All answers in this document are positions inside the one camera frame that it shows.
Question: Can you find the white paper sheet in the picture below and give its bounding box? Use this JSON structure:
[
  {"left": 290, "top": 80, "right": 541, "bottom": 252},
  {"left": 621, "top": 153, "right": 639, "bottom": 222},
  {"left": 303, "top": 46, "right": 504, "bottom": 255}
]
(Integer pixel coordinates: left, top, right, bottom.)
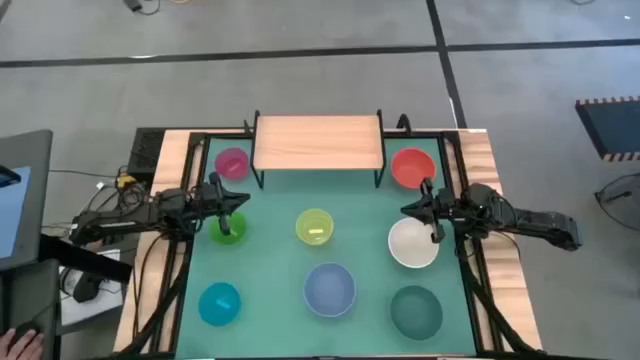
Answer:
[{"left": 58, "top": 249, "right": 125, "bottom": 326}]

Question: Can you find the black computer mouse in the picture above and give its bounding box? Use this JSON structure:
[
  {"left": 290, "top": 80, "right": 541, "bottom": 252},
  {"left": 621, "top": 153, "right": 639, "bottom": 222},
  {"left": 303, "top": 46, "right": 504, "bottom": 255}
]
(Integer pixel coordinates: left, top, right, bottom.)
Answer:
[{"left": 12, "top": 321, "right": 42, "bottom": 344}]

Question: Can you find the grey monitor with blue screen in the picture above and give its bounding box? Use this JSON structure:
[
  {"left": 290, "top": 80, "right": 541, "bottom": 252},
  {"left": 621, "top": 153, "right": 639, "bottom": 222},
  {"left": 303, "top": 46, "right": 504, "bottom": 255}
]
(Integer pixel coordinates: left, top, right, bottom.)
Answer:
[{"left": 0, "top": 129, "right": 54, "bottom": 271}]

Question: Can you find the small yellow translucent bowl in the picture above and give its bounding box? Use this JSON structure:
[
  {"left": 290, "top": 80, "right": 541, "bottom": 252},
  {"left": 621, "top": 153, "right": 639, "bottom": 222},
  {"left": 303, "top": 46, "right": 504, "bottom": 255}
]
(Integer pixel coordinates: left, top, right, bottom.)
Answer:
[{"left": 295, "top": 208, "right": 335, "bottom": 247}]

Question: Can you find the large periwinkle blue bowl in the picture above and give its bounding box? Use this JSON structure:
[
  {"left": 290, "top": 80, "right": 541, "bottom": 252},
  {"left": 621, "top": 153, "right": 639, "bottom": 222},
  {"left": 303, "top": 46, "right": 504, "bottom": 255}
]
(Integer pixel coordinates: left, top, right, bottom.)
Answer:
[{"left": 302, "top": 262, "right": 358, "bottom": 319}]

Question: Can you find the person's hand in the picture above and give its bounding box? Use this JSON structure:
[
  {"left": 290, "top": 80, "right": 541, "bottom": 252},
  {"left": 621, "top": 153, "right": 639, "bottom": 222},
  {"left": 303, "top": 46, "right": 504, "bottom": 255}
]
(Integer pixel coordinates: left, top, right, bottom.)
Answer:
[{"left": 0, "top": 327, "right": 46, "bottom": 360}]

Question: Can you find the wooden shelf with black legs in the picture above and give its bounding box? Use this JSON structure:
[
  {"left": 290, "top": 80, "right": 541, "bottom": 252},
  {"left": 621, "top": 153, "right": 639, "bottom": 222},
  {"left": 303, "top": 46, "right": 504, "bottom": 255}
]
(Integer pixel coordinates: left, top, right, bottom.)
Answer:
[{"left": 249, "top": 109, "right": 387, "bottom": 190}]

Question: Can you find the small cyan translucent bowl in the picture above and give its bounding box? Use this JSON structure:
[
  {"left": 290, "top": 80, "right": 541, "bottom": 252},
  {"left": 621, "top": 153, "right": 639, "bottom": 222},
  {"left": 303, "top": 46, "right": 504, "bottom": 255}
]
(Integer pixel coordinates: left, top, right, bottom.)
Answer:
[{"left": 197, "top": 281, "right": 243, "bottom": 328}]

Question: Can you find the black slanted bar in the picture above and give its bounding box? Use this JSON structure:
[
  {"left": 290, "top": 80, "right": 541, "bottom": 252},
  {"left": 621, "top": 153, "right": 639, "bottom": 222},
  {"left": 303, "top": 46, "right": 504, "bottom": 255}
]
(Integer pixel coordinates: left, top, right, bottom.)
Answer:
[{"left": 38, "top": 233, "right": 134, "bottom": 284}]

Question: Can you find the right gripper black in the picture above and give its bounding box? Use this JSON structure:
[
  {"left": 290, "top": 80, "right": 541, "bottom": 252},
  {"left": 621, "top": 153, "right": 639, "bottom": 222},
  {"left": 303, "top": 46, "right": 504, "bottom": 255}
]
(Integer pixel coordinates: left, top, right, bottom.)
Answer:
[{"left": 401, "top": 178, "right": 460, "bottom": 245}]

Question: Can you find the dark platform with striped edge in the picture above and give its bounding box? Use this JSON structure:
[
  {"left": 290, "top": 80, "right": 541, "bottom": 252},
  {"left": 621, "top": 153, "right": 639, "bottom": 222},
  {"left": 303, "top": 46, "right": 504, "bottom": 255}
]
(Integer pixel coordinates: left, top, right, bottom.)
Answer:
[{"left": 574, "top": 95, "right": 640, "bottom": 162}]

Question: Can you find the black handheld device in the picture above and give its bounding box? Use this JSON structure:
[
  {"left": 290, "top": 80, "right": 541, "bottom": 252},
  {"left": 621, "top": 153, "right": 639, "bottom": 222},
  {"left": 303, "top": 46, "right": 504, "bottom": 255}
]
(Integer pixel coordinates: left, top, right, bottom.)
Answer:
[{"left": 72, "top": 272, "right": 104, "bottom": 304}]

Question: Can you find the small pink translucent bowl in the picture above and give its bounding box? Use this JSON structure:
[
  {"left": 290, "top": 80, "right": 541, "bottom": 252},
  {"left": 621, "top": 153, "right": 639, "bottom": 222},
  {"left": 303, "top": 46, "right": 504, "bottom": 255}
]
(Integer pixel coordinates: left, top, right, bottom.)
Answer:
[{"left": 214, "top": 147, "right": 250, "bottom": 182}]

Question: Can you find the green table mat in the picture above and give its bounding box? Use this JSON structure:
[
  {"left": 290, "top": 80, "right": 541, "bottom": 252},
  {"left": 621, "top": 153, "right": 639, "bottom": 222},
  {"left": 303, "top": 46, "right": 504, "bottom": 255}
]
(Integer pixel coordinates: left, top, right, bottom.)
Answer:
[{"left": 174, "top": 137, "right": 479, "bottom": 357}]

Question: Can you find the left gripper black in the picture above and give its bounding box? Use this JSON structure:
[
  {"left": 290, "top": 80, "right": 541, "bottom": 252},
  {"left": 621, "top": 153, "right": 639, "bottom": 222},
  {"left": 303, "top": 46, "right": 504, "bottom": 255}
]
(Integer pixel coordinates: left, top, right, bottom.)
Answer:
[{"left": 193, "top": 172, "right": 251, "bottom": 236}]

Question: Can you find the large white bowl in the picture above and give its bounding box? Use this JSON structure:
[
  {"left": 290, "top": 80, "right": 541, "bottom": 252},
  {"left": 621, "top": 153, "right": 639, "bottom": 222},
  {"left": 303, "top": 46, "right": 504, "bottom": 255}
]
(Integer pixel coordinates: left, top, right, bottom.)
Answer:
[{"left": 387, "top": 217, "right": 440, "bottom": 270}]

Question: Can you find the large dark teal bowl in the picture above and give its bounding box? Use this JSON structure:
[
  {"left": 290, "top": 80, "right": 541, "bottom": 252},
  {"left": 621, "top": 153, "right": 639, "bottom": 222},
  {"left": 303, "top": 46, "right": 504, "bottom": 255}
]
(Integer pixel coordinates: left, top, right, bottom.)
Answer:
[{"left": 389, "top": 284, "right": 444, "bottom": 342}]

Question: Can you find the red plastic bowl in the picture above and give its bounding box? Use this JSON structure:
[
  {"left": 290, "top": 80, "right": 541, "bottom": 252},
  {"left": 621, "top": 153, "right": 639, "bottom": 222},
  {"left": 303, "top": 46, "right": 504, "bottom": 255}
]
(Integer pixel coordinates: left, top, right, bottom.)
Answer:
[{"left": 390, "top": 147, "right": 437, "bottom": 190}]

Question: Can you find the small green translucent bowl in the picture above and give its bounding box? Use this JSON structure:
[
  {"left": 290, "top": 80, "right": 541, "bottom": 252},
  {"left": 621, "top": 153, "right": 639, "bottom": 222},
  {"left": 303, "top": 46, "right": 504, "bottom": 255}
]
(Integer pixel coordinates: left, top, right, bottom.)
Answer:
[{"left": 208, "top": 210, "right": 248, "bottom": 246}]

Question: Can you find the black perforated box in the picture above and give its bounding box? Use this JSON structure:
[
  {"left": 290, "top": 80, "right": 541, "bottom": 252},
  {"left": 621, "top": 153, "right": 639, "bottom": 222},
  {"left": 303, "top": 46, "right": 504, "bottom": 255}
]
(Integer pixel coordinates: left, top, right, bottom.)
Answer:
[{"left": 127, "top": 127, "right": 167, "bottom": 185}]

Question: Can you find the dark grey desk panel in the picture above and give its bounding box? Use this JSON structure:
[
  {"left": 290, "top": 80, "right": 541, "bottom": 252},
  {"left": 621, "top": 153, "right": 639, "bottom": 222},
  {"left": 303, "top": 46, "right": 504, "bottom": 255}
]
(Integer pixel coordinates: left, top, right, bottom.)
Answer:
[{"left": 0, "top": 259, "right": 62, "bottom": 360}]

